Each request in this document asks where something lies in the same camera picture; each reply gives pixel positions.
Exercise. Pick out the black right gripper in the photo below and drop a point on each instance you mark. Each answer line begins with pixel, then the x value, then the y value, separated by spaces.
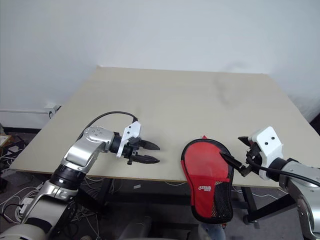
pixel 254 156

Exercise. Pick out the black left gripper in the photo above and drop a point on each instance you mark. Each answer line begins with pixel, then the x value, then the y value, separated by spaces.
pixel 131 152

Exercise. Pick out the black red paddle case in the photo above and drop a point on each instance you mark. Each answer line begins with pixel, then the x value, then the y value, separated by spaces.
pixel 202 197

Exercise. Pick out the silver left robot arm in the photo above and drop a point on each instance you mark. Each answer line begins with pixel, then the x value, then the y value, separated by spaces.
pixel 82 150

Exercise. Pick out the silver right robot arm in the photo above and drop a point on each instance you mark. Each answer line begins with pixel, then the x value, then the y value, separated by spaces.
pixel 302 180

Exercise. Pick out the small white sticker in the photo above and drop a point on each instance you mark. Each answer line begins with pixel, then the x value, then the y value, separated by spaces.
pixel 137 186

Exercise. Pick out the black table leg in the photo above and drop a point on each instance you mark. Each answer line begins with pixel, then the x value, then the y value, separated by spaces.
pixel 95 197
pixel 265 202

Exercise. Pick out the dark grey rounded shape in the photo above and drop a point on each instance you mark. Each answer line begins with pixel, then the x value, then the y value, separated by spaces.
pixel 136 228
pixel 212 232

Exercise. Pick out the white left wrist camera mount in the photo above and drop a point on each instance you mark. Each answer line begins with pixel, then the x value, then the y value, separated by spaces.
pixel 131 131

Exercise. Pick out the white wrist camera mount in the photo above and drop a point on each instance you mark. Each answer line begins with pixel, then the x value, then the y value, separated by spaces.
pixel 131 131
pixel 268 147

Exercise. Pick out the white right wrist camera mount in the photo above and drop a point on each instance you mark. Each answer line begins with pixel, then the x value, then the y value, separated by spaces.
pixel 268 147

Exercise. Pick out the white wall outlet box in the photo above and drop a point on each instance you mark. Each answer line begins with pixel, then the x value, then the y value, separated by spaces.
pixel 52 110

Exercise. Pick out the white wall conduit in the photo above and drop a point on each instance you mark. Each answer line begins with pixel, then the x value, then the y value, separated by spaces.
pixel 22 111

